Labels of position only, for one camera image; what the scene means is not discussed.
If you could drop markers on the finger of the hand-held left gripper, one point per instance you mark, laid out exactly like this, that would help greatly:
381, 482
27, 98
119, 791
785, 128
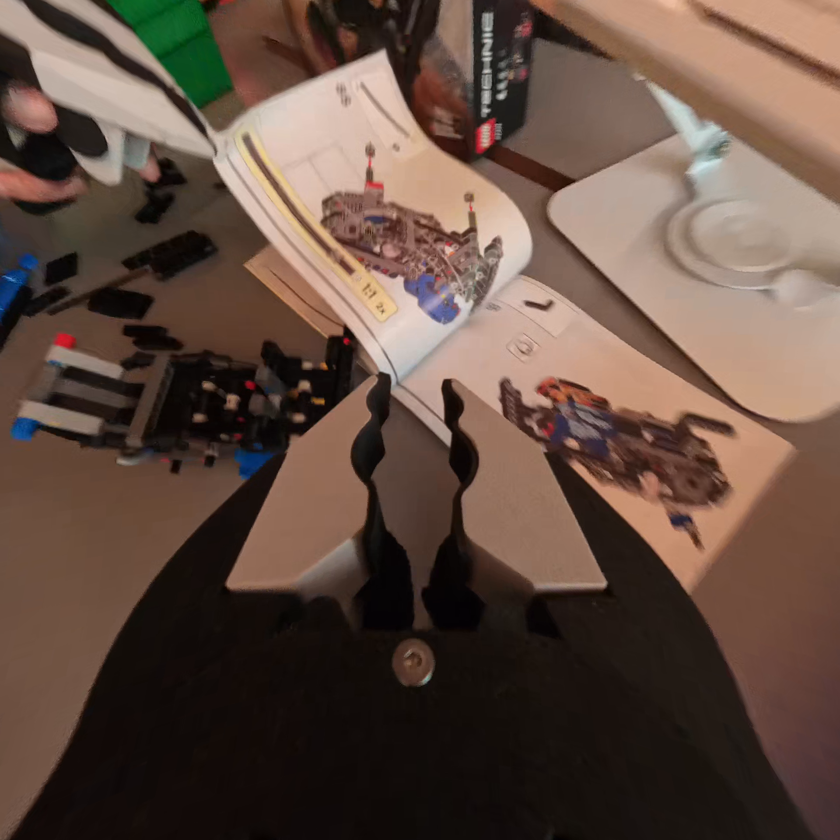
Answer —
124, 39
98, 98

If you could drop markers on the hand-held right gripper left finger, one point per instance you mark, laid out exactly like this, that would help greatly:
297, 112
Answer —
302, 525

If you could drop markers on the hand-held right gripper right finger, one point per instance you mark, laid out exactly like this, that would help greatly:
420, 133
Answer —
525, 525

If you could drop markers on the black and blue lego vehicle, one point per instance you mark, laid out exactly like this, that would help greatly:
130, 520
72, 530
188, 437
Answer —
210, 400

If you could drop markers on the lego instruction booklet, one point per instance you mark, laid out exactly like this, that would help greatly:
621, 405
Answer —
459, 197

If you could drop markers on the blue lego panel piece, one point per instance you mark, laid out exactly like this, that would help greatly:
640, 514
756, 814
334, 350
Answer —
13, 289

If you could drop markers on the long black lego axle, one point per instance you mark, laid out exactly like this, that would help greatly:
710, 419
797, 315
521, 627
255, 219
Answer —
98, 291

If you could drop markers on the scattered black lego pieces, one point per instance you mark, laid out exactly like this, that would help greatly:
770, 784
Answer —
170, 253

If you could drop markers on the lego set box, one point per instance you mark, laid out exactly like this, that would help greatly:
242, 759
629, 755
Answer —
499, 79

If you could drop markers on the person's left hand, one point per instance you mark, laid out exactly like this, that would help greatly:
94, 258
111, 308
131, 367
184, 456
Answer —
29, 110

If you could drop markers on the green plastic bin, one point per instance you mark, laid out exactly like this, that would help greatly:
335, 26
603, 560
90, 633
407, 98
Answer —
177, 39

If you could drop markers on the white metal stand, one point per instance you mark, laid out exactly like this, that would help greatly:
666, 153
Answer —
656, 262

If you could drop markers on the laminated instruction sheet board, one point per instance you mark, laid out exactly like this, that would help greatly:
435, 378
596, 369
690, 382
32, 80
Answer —
722, 65

